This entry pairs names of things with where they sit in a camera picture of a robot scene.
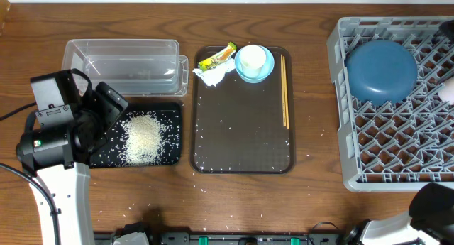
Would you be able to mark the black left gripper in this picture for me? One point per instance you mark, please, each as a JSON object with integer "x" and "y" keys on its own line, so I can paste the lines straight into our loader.
{"x": 111, "y": 111}

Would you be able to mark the pink white cup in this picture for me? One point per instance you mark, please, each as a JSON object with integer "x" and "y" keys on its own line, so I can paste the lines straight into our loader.
{"x": 446, "y": 93}

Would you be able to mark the silver foil wrapper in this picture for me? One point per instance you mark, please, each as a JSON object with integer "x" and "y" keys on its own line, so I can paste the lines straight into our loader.
{"x": 213, "y": 76}

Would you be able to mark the cream paper cup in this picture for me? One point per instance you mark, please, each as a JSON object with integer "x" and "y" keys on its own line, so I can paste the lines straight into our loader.
{"x": 252, "y": 59}

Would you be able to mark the wooden chopstick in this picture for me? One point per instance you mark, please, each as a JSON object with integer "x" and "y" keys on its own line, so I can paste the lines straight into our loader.
{"x": 284, "y": 74}
{"x": 284, "y": 106}

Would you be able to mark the light blue small bowl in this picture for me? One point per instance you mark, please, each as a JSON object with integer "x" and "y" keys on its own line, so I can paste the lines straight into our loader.
{"x": 265, "y": 71}

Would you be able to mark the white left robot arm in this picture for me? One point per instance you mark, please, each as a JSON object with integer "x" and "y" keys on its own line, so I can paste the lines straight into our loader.
{"x": 55, "y": 151}

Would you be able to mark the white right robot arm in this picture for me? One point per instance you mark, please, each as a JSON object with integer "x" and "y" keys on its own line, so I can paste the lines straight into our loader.
{"x": 428, "y": 220}

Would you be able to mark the black waste tray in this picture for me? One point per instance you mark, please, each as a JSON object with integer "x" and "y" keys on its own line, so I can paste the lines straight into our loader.
{"x": 168, "y": 113}

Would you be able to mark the grey plastic dishwasher rack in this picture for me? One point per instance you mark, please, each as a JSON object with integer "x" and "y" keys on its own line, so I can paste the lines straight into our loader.
{"x": 395, "y": 147}

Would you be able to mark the clear plastic bin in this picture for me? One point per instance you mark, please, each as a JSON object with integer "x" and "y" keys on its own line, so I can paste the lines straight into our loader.
{"x": 132, "y": 67}

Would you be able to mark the yellow green snack wrapper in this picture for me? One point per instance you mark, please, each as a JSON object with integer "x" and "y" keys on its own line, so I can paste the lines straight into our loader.
{"x": 218, "y": 58}

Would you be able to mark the dark brown serving tray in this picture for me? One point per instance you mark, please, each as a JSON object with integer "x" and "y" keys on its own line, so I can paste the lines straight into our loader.
{"x": 237, "y": 127}

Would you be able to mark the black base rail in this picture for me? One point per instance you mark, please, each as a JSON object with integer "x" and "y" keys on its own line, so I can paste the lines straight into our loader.
{"x": 139, "y": 233}

